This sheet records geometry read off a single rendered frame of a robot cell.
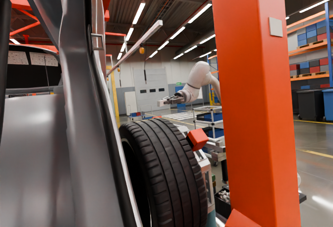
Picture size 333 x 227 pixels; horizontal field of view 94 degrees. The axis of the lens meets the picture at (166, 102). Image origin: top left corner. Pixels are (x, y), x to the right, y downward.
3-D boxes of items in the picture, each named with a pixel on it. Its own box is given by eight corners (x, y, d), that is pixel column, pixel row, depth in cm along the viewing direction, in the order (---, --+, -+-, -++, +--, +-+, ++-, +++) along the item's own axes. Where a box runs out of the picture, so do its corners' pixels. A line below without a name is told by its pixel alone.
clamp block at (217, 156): (211, 159, 91) (210, 150, 91) (221, 155, 96) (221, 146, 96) (218, 162, 87) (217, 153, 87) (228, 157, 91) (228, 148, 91)
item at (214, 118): (195, 158, 308) (191, 108, 304) (211, 152, 329) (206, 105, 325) (217, 167, 262) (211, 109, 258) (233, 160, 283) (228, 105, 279)
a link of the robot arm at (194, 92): (175, 98, 108) (183, 82, 103) (186, 95, 121) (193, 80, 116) (188, 106, 104) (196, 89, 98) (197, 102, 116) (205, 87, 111)
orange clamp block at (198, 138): (182, 141, 78) (189, 130, 73) (194, 137, 82) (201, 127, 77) (190, 153, 74) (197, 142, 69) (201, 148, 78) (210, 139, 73)
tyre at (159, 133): (162, 312, 61) (119, 197, 116) (206, 272, 72) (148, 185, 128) (159, 159, 47) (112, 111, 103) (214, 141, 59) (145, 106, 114)
